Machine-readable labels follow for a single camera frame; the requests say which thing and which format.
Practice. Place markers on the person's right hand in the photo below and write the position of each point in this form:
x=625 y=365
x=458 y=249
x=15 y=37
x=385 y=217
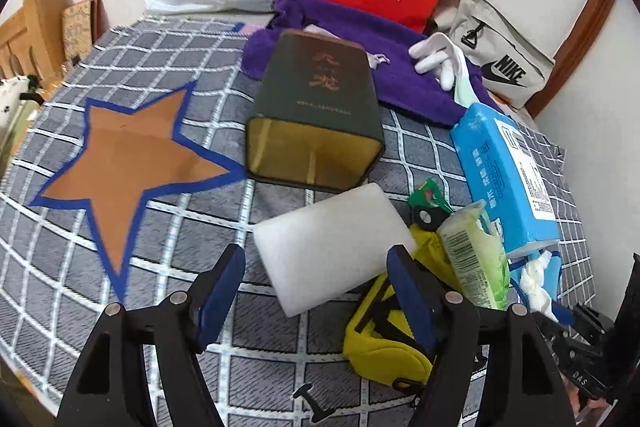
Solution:
x=580 y=413

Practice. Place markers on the wooden headboard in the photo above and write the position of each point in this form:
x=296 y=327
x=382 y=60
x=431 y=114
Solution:
x=40 y=17

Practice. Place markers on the blue tissue pack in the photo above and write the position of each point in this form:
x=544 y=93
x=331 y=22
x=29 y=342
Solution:
x=495 y=177

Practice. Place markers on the grey checked cloth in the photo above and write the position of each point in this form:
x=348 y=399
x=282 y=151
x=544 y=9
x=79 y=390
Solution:
x=190 y=232

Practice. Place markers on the crumpled white tissue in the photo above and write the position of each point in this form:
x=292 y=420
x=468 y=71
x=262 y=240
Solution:
x=532 y=287

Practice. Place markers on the patterned book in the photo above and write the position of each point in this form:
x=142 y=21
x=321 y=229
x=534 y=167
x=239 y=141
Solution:
x=80 y=27

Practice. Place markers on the pale green wipes pack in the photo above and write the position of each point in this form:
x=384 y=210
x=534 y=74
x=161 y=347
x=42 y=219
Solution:
x=475 y=257

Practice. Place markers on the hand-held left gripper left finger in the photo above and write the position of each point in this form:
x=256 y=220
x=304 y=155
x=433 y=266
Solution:
x=220 y=297

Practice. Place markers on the dark green tin box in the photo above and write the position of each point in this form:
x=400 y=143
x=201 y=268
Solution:
x=310 y=107

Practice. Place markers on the white glove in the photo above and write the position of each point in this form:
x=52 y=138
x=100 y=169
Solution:
x=435 y=52

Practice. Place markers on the yellow pouch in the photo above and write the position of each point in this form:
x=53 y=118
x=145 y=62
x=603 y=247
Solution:
x=370 y=347

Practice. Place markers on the wooden door frame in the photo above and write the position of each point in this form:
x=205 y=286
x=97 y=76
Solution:
x=595 y=22

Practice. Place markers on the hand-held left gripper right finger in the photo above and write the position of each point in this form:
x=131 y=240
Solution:
x=415 y=302

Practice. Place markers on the purple towel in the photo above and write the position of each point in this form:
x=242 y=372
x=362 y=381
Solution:
x=395 y=72

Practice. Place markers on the white foam block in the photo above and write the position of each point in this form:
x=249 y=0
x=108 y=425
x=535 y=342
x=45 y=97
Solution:
x=325 y=247

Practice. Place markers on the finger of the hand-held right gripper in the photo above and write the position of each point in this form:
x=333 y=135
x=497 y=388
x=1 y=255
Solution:
x=560 y=337
x=565 y=314

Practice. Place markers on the green snack packet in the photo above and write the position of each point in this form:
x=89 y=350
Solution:
x=427 y=197

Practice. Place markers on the grey waist bag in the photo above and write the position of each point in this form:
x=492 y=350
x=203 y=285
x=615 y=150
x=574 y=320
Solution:
x=500 y=37

